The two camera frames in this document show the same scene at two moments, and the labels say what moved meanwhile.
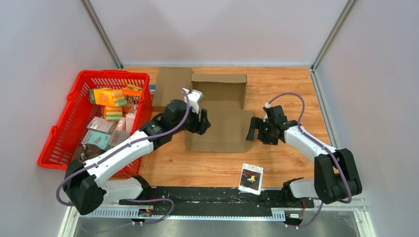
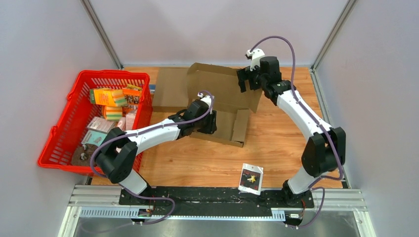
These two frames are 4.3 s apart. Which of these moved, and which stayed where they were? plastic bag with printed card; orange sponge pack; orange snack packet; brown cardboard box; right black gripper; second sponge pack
Moved: right black gripper; brown cardboard box
Stayed: orange snack packet; orange sponge pack; second sponge pack; plastic bag with printed card
